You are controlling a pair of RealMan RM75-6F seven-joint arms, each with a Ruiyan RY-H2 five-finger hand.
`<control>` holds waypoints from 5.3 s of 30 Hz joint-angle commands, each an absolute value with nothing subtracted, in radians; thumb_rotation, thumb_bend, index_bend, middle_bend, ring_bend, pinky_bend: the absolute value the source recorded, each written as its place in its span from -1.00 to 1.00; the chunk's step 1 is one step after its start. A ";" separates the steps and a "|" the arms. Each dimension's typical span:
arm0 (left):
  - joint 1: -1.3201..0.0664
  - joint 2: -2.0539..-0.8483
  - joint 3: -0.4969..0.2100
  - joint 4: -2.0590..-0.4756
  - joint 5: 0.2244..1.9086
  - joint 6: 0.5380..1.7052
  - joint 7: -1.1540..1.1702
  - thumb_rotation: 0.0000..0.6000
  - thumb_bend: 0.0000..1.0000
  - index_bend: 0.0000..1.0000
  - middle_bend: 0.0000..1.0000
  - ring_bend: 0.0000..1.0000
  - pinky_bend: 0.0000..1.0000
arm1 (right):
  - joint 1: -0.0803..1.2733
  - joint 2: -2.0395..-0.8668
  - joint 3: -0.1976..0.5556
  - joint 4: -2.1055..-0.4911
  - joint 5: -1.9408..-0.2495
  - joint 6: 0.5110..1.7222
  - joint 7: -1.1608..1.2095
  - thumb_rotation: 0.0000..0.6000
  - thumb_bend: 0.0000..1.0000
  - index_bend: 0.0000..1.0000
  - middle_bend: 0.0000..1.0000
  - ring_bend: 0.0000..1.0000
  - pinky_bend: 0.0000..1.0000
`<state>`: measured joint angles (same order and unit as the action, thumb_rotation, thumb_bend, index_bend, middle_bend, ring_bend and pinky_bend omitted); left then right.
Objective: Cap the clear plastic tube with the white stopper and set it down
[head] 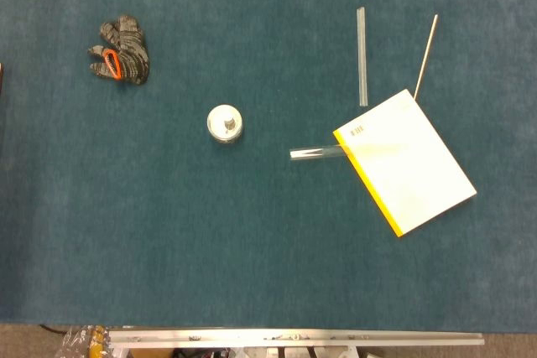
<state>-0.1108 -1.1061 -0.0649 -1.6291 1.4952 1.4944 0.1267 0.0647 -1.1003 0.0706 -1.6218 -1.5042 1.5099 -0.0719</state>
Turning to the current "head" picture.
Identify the aluminium frame rail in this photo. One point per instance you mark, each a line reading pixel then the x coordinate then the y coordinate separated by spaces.
pixel 293 338

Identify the long clear plastic tube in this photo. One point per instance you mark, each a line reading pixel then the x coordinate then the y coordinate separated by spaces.
pixel 361 56

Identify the small clear plastic jar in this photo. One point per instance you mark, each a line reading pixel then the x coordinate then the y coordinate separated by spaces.
pixel 215 131

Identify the black grey knit glove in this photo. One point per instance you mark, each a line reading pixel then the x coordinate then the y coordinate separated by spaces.
pixel 130 52

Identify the white notebook yellow spine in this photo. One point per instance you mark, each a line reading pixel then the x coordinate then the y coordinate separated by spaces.
pixel 411 173

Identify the transparent glass test tube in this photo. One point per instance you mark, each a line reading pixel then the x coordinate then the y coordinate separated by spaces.
pixel 310 153

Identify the thin white stick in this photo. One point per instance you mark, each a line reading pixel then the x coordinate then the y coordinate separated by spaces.
pixel 425 56

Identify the crumpled clear plastic wrap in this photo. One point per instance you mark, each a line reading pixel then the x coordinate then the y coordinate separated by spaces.
pixel 77 343

